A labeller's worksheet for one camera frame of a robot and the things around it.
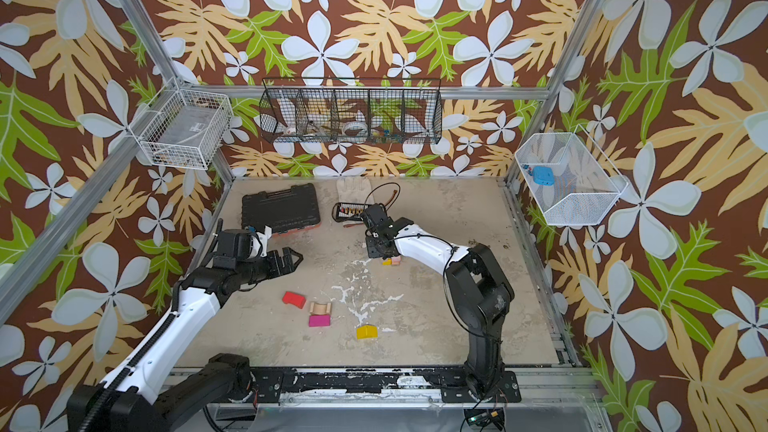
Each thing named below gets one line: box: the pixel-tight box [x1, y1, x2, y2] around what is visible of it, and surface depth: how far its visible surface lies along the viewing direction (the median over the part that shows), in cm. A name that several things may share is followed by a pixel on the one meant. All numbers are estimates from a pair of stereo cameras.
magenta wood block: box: [308, 314, 331, 327], surface depth 86 cm
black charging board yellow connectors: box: [336, 203, 373, 221], surface depth 109 cm
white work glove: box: [336, 177, 372, 203], surface depth 117 cm
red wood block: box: [282, 291, 307, 309], surface depth 90 cm
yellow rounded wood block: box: [356, 325, 379, 340], surface depth 84 cm
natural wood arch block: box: [309, 302, 332, 315], surface depth 87 cm
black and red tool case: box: [241, 183, 321, 236], surface depth 109 cm
